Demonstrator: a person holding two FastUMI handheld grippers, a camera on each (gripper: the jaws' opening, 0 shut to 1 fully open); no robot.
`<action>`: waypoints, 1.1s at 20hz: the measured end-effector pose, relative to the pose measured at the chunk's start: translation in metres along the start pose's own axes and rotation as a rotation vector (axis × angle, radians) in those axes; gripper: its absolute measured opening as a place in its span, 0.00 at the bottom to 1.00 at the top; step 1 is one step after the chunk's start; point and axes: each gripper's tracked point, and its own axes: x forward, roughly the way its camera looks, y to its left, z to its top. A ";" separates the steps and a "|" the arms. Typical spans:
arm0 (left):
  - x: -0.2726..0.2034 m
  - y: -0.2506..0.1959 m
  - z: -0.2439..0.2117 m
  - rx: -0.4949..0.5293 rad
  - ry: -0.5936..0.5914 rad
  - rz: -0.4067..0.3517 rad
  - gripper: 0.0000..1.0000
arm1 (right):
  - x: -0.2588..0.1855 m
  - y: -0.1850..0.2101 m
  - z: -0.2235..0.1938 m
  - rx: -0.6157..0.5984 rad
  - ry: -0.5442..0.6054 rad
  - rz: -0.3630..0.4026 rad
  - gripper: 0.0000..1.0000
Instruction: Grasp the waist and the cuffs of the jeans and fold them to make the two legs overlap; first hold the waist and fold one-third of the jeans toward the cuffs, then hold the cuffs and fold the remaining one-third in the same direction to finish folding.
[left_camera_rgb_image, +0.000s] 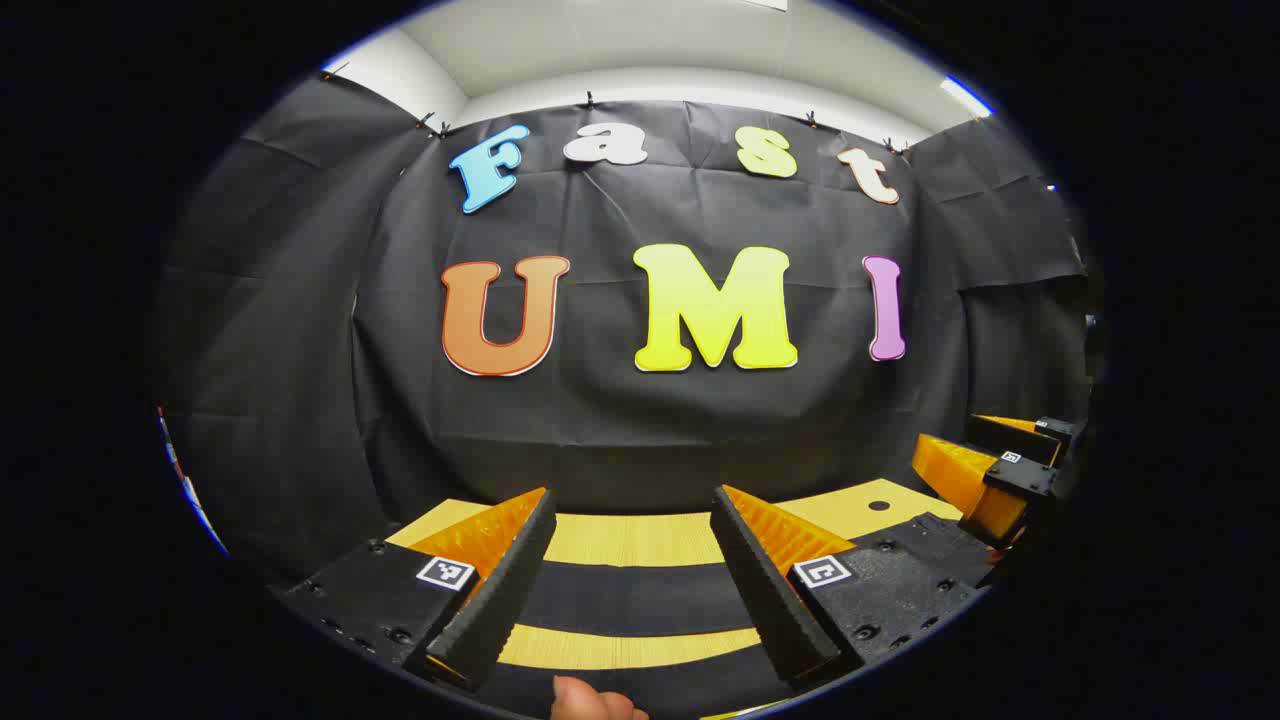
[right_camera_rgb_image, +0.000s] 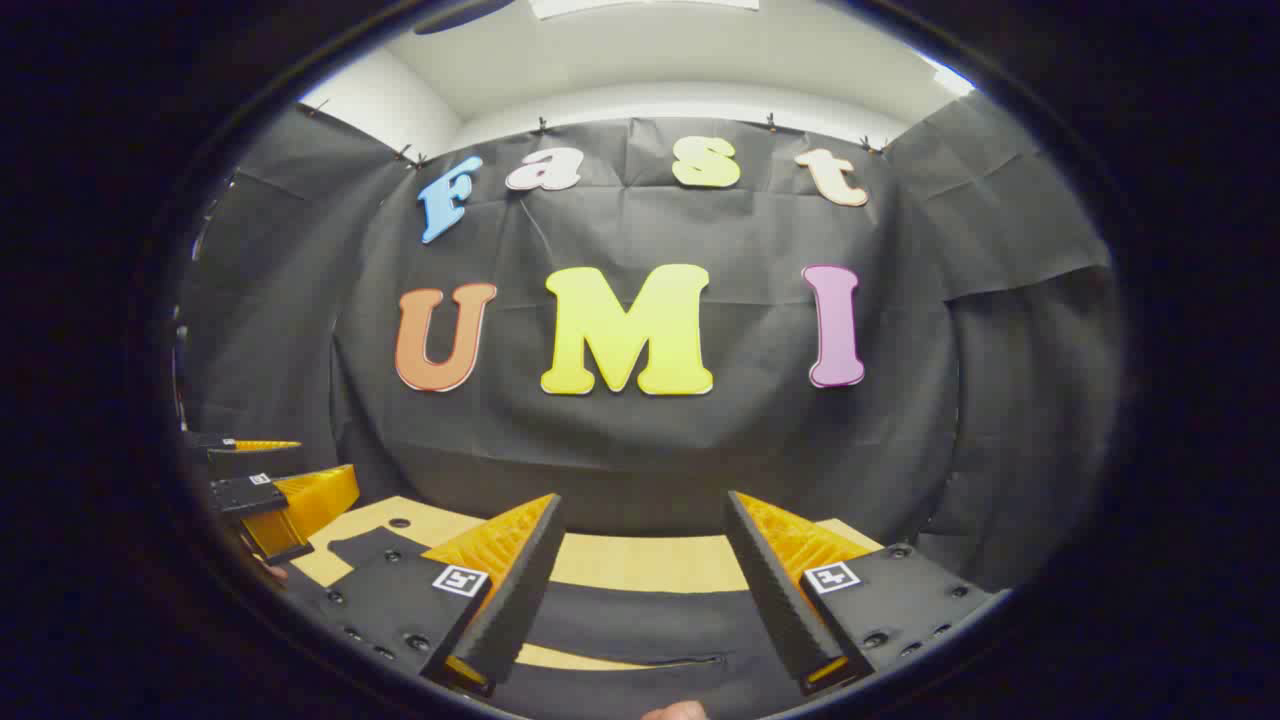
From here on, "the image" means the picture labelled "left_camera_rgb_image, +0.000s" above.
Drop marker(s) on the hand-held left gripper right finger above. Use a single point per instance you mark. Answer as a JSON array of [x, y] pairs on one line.
[[760, 590]]

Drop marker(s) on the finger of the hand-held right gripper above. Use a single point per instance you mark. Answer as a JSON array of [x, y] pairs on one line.
[[965, 480], [1015, 437]]

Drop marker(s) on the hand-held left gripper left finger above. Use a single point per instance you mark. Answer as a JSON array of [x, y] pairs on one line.
[[505, 590]]

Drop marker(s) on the dark blue jeans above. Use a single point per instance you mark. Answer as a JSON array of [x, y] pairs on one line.
[[630, 598]]

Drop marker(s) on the black backdrop cloth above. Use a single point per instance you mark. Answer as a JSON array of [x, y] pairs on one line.
[[600, 420]]

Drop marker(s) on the white and red object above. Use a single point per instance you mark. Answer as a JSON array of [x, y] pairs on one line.
[[190, 490]]

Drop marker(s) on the ceiling light panel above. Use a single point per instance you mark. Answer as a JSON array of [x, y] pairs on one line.
[[965, 96]]

